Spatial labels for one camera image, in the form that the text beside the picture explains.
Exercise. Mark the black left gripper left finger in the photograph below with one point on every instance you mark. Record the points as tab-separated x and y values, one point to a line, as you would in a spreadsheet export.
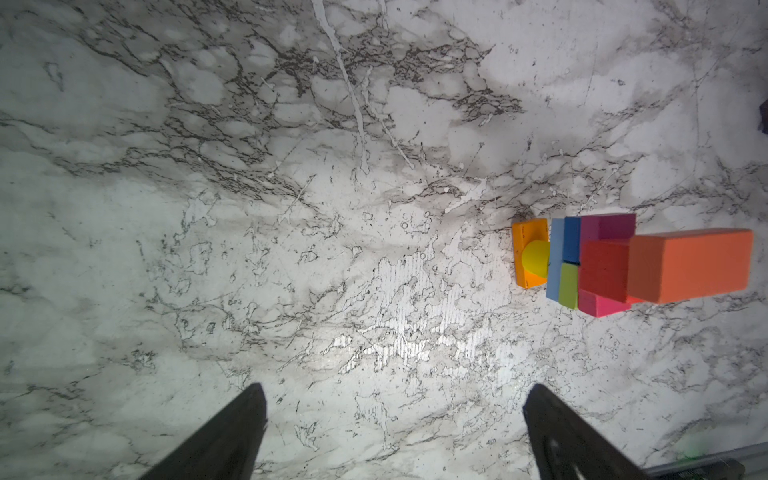
225	447

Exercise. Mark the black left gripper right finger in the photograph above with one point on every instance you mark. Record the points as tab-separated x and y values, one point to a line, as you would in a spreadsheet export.
566	447

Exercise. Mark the lime green wood cube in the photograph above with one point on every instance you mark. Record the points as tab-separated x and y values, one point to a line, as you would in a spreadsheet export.
569	285

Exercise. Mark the red wood cylinder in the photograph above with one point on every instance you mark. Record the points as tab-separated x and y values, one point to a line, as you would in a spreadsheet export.
604	269

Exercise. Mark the yellow wood cylinder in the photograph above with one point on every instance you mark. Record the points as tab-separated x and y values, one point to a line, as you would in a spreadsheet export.
535	258

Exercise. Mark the orange-red rectangular wood block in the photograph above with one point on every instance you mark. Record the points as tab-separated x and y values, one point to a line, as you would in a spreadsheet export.
677	266

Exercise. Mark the light blue wood block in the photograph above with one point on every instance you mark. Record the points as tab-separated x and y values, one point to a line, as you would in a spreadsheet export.
557	236

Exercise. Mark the orange wood block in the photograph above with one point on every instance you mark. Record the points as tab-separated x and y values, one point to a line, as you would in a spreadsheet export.
522	234

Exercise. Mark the purple wood cube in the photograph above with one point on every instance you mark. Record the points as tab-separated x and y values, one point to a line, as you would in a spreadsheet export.
618	226

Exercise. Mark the pink wood cube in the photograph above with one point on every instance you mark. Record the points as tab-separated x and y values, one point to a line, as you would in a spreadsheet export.
599	306

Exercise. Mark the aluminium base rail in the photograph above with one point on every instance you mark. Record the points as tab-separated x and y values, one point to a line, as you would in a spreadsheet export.
739	464

